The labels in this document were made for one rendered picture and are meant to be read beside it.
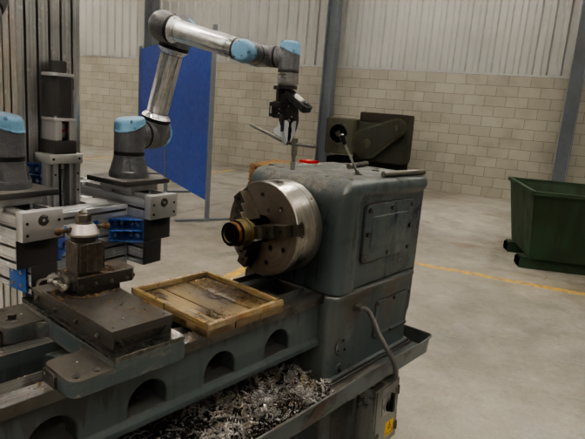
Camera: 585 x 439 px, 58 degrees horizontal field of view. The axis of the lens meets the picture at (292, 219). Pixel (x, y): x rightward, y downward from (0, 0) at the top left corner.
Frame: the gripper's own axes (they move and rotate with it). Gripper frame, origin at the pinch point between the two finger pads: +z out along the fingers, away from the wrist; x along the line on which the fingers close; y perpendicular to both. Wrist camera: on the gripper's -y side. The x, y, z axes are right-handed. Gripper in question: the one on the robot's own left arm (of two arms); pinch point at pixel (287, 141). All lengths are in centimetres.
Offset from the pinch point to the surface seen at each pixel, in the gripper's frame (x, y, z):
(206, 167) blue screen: -283, 375, 68
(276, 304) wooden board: 34, -30, 46
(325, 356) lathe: 8, -31, 70
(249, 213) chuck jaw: 28.1, -10.2, 22.1
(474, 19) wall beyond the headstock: -916, 333, -208
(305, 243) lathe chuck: 19.9, -27.6, 29.3
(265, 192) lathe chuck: 23.7, -12.4, 15.0
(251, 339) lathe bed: 41, -27, 56
